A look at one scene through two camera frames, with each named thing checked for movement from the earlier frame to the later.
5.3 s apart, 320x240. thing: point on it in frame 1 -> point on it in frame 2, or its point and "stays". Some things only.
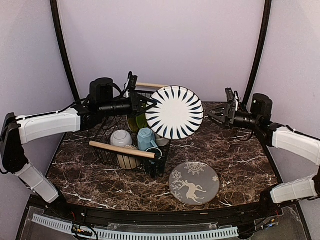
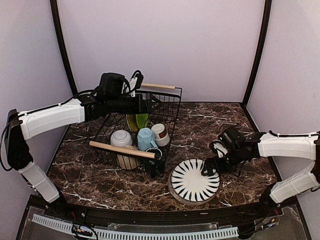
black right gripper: x=228 y=109 -> x=208 y=162
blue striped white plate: x=179 y=113 -> x=189 y=183
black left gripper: x=136 y=107 stays
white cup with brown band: x=160 y=141 stays
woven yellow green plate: x=133 y=124 stays
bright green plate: x=141 y=121 stays
